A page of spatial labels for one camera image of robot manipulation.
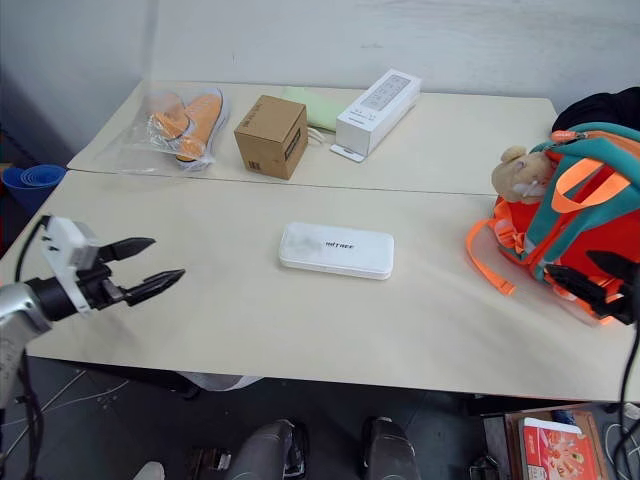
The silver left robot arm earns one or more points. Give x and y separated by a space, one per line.
20 310

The long white product box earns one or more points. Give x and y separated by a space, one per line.
375 115

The orange and teal backpack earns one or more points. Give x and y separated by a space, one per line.
590 220

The brown cardboard tray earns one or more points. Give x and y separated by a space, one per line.
512 445

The dark rounded robot leg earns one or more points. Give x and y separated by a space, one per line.
390 450
270 450

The clear plastic bag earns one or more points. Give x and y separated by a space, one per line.
130 145

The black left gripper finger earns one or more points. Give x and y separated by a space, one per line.
127 247
155 285

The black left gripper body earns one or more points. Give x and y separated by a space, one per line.
97 287

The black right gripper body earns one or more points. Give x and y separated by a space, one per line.
625 302

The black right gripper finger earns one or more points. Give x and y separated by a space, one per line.
580 287
615 267

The blue bucket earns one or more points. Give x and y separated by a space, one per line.
32 182

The brown cardboard box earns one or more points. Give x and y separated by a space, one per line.
267 137

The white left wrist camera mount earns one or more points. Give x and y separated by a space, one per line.
67 245

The black fabric bag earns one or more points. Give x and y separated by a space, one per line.
600 110

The red printed box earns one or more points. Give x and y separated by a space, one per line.
557 450

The orange canvas shoe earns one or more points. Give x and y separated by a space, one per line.
205 122
170 120

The white case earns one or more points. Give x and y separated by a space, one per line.
336 250

